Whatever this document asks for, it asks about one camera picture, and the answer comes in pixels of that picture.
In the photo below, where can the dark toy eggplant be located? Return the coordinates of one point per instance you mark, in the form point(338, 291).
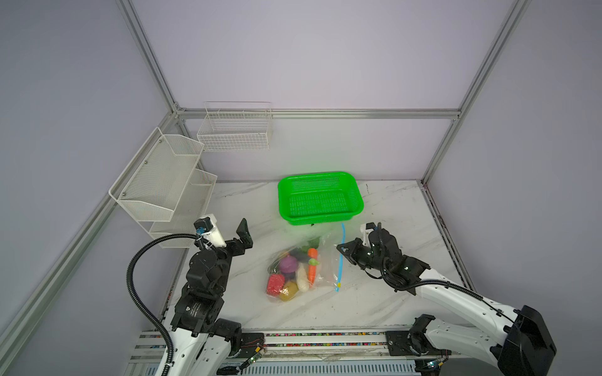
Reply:
point(300, 255)

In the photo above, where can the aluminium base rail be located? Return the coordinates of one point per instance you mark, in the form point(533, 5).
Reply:
point(354, 352)

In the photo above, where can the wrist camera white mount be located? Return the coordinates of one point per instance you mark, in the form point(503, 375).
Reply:
point(368, 228)
point(206, 228)

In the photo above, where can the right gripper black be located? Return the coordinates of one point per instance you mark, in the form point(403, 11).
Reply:
point(350, 250)

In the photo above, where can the clear zip top bag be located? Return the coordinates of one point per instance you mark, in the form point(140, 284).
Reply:
point(330, 269)

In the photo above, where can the green plastic basket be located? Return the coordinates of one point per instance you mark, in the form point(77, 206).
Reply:
point(319, 198)

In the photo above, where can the white mesh two-tier shelf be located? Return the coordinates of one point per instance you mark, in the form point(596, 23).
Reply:
point(163, 188)

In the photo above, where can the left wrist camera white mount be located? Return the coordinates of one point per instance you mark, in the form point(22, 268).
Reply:
point(206, 228)

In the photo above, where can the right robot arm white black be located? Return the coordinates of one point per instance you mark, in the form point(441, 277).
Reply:
point(515, 341)

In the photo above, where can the white toy radish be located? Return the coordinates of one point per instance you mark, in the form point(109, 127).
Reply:
point(302, 280)

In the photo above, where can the orange toy carrot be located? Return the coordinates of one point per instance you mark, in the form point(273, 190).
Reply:
point(312, 265)

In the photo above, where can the purple toy turnip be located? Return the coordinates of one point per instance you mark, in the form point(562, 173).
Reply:
point(288, 265)

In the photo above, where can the white wire wall basket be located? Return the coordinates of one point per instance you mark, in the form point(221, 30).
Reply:
point(230, 126)

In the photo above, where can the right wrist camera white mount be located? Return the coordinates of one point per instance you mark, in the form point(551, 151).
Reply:
point(368, 228)

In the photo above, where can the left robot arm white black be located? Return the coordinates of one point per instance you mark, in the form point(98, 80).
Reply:
point(202, 301)

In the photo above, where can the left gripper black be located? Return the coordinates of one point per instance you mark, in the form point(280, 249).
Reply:
point(238, 249)

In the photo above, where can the yellow toy potato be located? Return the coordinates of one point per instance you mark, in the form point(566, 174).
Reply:
point(288, 291)

